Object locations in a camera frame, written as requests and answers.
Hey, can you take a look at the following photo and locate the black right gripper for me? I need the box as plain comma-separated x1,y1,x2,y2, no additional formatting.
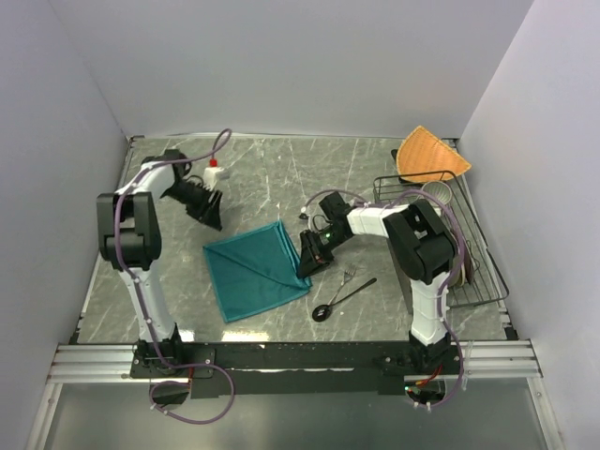
297,226,352,278

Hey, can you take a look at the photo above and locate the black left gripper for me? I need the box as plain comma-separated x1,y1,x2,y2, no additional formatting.
165,181,224,231

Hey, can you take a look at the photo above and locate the teal satin napkin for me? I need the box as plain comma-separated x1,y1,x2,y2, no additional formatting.
203,220,312,323

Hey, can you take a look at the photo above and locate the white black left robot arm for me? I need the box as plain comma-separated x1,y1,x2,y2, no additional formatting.
96,149,222,377

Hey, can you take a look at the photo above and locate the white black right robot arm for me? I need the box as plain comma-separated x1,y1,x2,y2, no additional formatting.
296,189,460,374

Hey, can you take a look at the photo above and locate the silver fork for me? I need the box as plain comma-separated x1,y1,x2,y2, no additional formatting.
327,264,357,306

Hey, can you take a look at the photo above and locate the black spoon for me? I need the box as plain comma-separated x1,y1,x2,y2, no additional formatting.
311,277,378,323

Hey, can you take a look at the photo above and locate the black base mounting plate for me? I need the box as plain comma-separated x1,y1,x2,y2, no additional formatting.
130,341,460,398

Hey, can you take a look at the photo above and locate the orange woven fan basket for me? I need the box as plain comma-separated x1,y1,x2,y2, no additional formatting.
396,126,472,184

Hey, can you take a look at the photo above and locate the dark brown plate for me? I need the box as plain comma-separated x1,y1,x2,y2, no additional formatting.
457,239,474,286

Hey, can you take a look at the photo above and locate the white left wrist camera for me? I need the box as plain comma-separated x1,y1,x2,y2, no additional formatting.
202,157,231,189

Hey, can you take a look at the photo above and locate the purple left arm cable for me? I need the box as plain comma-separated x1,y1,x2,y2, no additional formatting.
115,128,235,427

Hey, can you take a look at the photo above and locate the black wire dish rack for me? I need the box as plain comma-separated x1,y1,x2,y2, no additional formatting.
373,171,509,308

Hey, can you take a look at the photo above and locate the aluminium rail frame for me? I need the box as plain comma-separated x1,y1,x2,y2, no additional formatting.
25,340,564,449

